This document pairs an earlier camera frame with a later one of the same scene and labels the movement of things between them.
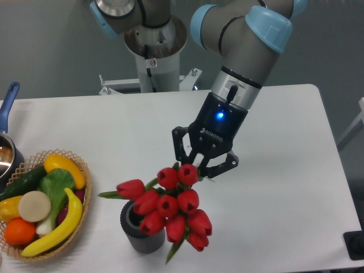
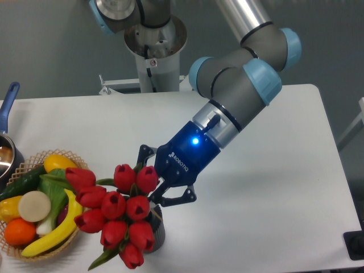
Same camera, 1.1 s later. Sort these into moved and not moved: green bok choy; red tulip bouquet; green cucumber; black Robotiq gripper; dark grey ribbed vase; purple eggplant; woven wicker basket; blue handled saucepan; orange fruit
Moved: black Robotiq gripper; dark grey ribbed vase; red tulip bouquet
Not moved: green bok choy; purple eggplant; orange fruit; woven wicker basket; blue handled saucepan; green cucumber
